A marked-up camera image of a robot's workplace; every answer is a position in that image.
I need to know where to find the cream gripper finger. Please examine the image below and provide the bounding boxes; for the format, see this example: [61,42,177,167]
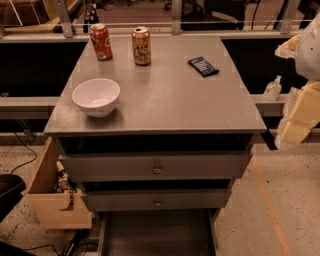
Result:
[275,81,320,149]
[275,34,301,59]

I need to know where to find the blue rxbar wrapper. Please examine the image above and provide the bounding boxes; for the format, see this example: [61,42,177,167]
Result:
[188,57,219,77]

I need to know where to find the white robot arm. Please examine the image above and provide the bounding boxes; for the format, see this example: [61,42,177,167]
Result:
[275,14,320,149]

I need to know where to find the grey middle drawer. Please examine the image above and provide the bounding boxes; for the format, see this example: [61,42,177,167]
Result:
[81,189,231,212]

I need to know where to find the grey drawer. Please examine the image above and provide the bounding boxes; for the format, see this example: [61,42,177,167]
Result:
[98,209,218,256]
[81,189,231,212]
[59,152,252,183]

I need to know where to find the grey drawer cabinet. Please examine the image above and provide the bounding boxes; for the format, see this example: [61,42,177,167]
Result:
[43,34,267,256]

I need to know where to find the grey bottom drawer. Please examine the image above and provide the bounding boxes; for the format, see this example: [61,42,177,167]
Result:
[98,209,218,256]

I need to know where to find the grey top drawer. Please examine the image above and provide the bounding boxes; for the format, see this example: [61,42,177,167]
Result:
[59,152,252,183]

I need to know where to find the clear sanitizer bottle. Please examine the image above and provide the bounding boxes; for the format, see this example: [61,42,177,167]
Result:
[263,75,282,101]

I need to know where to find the orange LaCroix can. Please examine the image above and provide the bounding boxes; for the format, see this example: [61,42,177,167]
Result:
[132,26,151,65]

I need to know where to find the red soda can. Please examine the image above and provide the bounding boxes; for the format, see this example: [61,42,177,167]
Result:
[89,23,113,61]

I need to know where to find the white bowl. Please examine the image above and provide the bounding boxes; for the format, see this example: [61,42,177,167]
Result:
[72,78,120,118]

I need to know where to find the items inside wooden crate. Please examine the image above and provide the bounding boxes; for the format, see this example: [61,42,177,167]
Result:
[52,161,75,193]

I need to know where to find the wooden crate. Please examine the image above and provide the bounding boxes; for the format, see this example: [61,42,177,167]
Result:
[28,138,92,229]

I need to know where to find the black chair edge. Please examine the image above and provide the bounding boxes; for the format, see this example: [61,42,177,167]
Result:
[0,174,26,222]

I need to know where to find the black cable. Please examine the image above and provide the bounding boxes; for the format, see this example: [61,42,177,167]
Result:
[9,132,39,175]

